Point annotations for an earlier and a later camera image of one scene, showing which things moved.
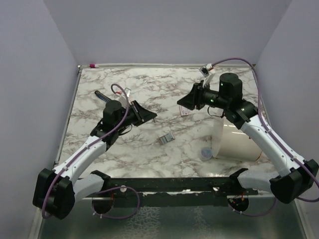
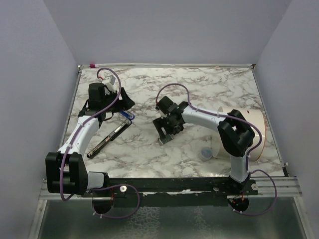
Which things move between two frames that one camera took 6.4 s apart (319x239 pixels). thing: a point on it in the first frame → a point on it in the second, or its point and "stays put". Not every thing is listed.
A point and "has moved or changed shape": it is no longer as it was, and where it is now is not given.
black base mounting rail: (234, 185) stays put
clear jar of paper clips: (206, 154) stays put
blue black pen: (102, 96) has moved or changed shape
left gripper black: (144, 115) → (125, 103)
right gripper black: (190, 100) → (159, 123)
